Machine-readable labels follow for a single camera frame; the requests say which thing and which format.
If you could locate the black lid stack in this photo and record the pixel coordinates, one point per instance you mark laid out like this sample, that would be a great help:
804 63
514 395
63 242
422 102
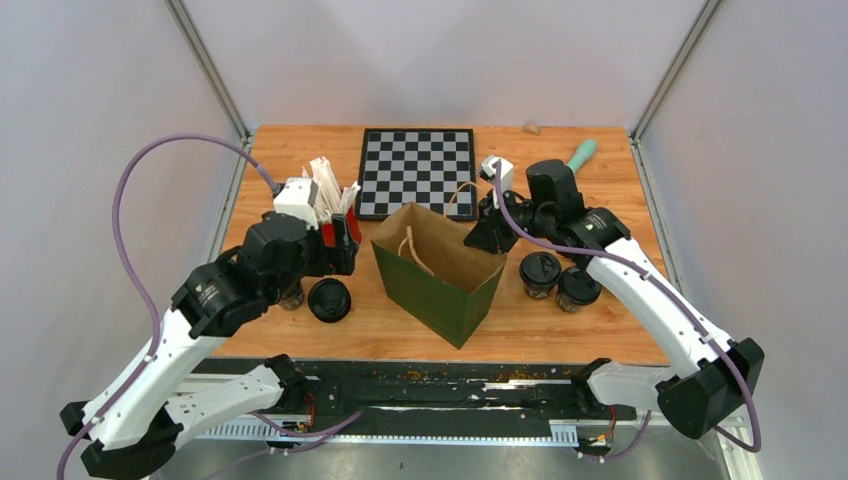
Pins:
329 300

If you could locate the clear brown plastic cup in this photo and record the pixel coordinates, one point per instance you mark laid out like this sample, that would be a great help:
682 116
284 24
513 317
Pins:
568 305

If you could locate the green paper bag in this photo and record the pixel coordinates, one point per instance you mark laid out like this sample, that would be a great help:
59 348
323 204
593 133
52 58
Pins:
429 272

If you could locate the white wrapped straws bundle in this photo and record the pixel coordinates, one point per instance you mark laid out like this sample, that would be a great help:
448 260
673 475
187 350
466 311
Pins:
332 198

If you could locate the black white chessboard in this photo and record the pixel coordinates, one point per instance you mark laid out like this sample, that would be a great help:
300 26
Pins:
427 166

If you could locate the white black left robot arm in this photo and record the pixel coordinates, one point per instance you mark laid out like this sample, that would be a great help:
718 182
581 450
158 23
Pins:
138 423

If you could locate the red straw holder cup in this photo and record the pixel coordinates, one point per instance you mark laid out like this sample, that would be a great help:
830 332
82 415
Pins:
342 231

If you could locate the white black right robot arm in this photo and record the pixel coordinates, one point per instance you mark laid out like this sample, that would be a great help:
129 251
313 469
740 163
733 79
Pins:
710 375

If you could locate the black cup lid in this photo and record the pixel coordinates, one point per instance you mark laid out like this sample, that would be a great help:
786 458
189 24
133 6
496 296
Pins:
540 270
579 286

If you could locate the small brown wood block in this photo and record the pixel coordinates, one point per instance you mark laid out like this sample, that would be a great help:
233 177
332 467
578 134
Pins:
532 129

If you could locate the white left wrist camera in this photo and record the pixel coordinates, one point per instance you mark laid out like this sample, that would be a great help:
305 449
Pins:
297 199

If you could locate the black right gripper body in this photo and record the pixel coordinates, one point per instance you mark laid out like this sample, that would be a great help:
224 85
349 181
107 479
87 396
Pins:
529 219

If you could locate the mint green handle tool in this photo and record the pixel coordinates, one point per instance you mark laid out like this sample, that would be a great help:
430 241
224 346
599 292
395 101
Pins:
584 152

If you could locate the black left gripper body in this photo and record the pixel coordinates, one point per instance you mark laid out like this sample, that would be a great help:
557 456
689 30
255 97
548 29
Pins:
314 260

